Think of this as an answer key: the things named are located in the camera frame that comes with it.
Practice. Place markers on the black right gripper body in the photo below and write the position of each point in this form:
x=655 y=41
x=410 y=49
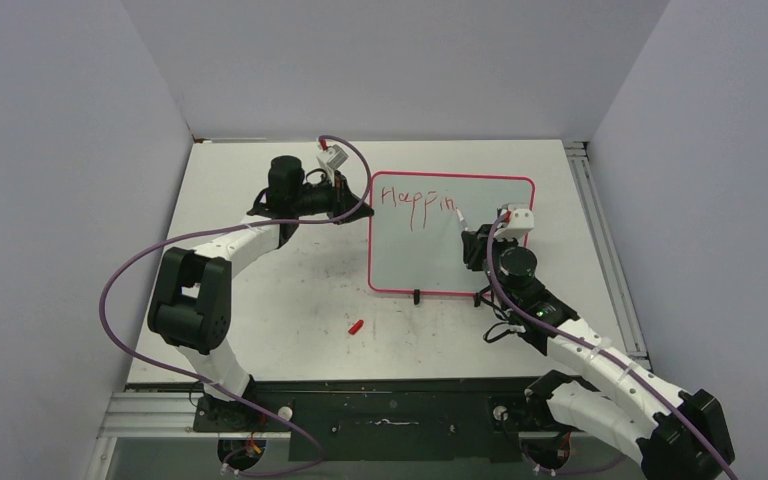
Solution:
x=497 y=245

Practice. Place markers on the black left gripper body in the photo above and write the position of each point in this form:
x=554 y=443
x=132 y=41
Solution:
x=325 y=198

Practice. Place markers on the pink framed whiteboard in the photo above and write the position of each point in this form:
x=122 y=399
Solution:
x=415 y=237

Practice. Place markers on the red marker cap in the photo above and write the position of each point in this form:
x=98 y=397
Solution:
x=354 y=329

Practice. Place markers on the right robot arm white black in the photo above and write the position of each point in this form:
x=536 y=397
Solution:
x=669 y=432

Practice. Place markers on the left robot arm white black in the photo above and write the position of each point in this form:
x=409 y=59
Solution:
x=191 y=304

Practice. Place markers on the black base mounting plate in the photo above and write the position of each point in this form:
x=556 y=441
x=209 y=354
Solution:
x=498 y=447

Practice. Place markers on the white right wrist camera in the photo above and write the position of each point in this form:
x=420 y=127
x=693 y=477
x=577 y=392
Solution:
x=517 y=221

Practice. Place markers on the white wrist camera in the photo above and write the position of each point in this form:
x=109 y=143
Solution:
x=517 y=221
x=330 y=157

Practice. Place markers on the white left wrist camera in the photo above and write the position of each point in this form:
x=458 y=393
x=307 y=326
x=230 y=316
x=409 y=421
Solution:
x=330 y=157

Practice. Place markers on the aluminium right side rail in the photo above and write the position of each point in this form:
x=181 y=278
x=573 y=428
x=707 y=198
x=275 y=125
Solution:
x=613 y=272

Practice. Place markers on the aluminium front frame rail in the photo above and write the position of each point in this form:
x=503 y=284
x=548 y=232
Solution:
x=152 y=411

